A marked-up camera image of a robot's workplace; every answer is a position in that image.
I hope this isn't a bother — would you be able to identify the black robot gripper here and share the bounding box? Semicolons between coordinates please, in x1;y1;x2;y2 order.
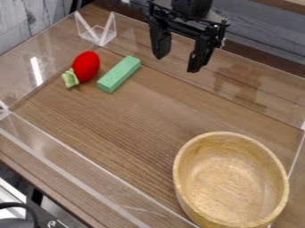
146;0;229;73

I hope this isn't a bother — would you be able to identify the red plush strawberry toy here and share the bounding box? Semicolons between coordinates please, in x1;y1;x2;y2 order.
61;51;100;88

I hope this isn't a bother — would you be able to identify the green rectangular block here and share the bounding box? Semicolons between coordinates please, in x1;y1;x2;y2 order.
96;56;141;93

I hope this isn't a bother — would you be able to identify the light wooden bowl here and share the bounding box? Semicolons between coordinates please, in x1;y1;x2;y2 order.
172;131;288;228

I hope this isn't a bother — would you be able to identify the clear acrylic enclosure wall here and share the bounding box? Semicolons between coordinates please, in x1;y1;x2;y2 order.
0;4;305;228

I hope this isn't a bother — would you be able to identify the black metal table mount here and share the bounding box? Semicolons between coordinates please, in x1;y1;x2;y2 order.
26;186;84;228

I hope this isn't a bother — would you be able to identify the black cable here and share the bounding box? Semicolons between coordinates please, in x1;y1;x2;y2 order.
0;201;39;228

